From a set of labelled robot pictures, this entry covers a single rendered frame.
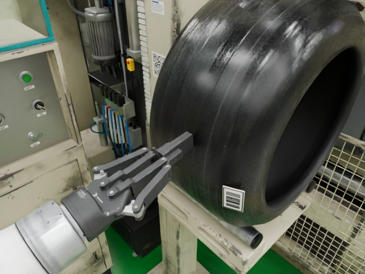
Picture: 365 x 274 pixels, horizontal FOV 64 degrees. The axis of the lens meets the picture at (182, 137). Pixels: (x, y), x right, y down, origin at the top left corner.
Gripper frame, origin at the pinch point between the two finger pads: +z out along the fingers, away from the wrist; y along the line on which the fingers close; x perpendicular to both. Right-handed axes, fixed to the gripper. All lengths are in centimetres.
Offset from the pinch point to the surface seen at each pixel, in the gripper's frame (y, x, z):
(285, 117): -11.8, -4.0, 14.8
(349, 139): -12, 32, 60
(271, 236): -10, 46, 22
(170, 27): 27.3, -8.0, 24.1
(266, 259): 6, 131, 56
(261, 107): -9.5, -7.0, 11.0
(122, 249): 68, 123, -1
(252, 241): -10.4, 33.1, 11.0
